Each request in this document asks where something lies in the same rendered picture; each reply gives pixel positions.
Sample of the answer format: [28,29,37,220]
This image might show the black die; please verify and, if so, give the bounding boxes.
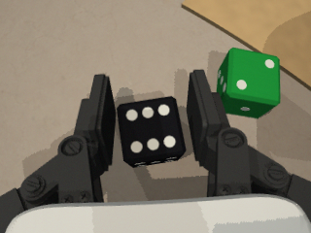
[117,96,186,168]

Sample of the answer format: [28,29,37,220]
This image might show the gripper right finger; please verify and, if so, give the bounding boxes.
[187,69,311,222]

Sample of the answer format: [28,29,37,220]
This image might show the tan flat mat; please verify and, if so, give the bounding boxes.
[181,0,311,91]

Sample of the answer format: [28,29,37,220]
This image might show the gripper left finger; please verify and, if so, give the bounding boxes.
[0,74,116,233]

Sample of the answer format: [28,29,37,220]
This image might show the green die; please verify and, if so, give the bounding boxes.
[217,48,280,118]

